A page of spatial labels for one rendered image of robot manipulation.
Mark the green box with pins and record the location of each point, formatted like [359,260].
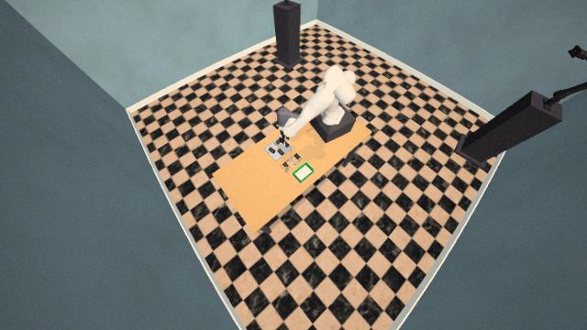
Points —
[303,172]

